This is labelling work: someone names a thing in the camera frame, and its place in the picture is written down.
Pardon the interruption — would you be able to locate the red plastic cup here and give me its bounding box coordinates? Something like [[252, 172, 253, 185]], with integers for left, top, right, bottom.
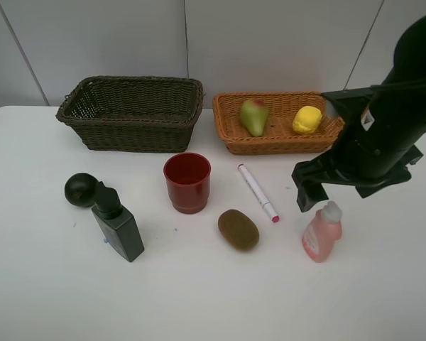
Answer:
[[163, 153, 212, 215]]

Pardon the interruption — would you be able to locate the yellow lemon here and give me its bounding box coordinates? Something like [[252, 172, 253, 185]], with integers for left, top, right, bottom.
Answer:
[[293, 106, 322, 135]]

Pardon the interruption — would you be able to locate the green pear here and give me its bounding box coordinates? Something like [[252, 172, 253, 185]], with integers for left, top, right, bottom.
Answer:
[[240, 99, 269, 137]]

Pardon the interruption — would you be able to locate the orange wicker basket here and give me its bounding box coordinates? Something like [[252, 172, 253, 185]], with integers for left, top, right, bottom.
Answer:
[[212, 92, 344, 155]]

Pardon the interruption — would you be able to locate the pink lotion bottle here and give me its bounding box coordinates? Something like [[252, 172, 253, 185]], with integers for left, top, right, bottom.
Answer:
[[302, 201, 342, 263]]

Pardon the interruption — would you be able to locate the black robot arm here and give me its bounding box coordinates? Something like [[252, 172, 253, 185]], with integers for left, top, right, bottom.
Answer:
[[292, 16, 426, 212]]

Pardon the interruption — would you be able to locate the brown kiwi fruit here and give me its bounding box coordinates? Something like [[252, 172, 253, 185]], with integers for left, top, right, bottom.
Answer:
[[218, 209, 260, 251]]

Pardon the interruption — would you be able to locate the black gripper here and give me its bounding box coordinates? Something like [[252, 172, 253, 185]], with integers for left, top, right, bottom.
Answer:
[[292, 146, 423, 212]]

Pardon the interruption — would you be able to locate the dark pump bottle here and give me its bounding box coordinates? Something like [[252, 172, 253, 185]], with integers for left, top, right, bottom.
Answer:
[[92, 181, 145, 262]]

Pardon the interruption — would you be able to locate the dark brown wicker basket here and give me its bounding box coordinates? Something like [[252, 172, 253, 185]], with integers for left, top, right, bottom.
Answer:
[[56, 76, 204, 153]]

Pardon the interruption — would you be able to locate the dark round fruit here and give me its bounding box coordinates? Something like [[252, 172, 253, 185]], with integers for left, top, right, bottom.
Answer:
[[64, 173, 98, 207]]

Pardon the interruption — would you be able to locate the white pink-tipped marker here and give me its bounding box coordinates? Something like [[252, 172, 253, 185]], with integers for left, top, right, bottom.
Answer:
[[238, 163, 280, 223]]

